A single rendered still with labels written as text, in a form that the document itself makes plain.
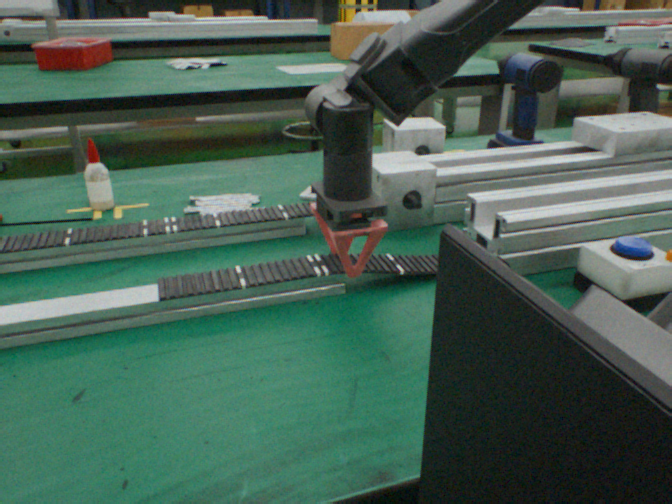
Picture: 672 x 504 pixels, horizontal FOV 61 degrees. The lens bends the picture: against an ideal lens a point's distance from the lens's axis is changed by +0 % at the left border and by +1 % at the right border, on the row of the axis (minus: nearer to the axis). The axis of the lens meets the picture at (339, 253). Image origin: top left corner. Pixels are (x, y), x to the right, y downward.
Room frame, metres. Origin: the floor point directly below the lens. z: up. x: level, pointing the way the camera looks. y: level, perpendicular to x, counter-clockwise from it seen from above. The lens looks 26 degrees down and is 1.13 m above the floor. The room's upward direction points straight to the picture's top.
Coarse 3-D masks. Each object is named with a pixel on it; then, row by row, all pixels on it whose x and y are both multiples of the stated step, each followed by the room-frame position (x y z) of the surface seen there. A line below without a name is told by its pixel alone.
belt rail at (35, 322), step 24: (144, 288) 0.58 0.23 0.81; (264, 288) 0.59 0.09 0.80; (288, 288) 0.59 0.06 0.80; (312, 288) 0.61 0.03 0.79; (336, 288) 0.61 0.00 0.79; (0, 312) 0.52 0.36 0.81; (24, 312) 0.52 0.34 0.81; (48, 312) 0.52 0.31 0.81; (72, 312) 0.52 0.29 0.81; (96, 312) 0.53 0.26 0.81; (120, 312) 0.54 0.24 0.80; (144, 312) 0.55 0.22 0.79; (168, 312) 0.55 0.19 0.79; (192, 312) 0.56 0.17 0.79; (216, 312) 0.57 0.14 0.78; (0, 336) 0.51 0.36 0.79; (24, 336) 0.51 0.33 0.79; (48, 336) 0.51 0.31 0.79; (72, 336) 0.52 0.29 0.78
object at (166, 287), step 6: (168, 276) 0.60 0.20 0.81; (162, 282) 0.58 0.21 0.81; (168, 282) 0.58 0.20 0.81; (174, 282) 0.59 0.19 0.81; (162, 288) 0.57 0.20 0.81; (168, 288) 0.57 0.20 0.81; (174, 288) 0.57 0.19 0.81; (162, 294) 0.55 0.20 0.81; (168, 294) 0.56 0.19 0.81; (174, 294) 0.56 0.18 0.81; (162, 300) 0.55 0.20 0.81
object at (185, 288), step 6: (180, 276) 0.60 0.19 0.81; (186, 276) 0.60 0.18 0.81; (192, 276) 0.60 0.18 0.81; (180, 282) 0.58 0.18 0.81; (186, 282) 0.58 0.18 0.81; (192, 282) 0.59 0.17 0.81; (180, 288) 0.57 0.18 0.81; (186, 288) 0.57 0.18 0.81; (192, 288) 0.57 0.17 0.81; (180, 294) 0.55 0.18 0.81; (186, 294) 0.56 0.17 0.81; (192, 294) 0.56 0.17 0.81
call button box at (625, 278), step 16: (608, 240) 0.64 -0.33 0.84; (592, 256) 0.61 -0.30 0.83; (608, 256) 0.60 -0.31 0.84; (624, 256) 0.59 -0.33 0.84; (640, 256) 0.59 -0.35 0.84; (656, 256) 0.60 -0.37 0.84; (576, 272) 0.63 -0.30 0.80; (592, 272) 0.61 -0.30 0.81; (608, 272) 0.59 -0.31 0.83; (624, 272) 0.57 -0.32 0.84; (640, 272) 0.57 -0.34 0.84; (656, 272) 0.57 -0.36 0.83; (608, 288) 0.58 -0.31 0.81; (624, 288) 0.56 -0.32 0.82; (640, 288) 0.57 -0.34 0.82; (656, 288) 0.57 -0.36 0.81; (640, 304) 0.57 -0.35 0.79; (656, 304) 0.58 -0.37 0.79
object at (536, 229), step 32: (512, 192) 0.75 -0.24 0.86; (544, 192) 0.75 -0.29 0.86; (576, 192) 0.77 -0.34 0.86; (608, 192) 0.79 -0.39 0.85; (640, 192) 0.80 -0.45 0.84; (480, 224) 0.72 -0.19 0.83; (512, 224) 0.65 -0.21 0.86; (544, 224) 0.67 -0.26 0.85; (576, 224) 0.69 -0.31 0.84; (608, 224) 0.70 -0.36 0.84; (640, 224) 0.71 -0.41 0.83; (512, 256) 0.66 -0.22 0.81; (544, 256) 0.67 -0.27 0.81; (576, 256) 0.69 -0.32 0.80
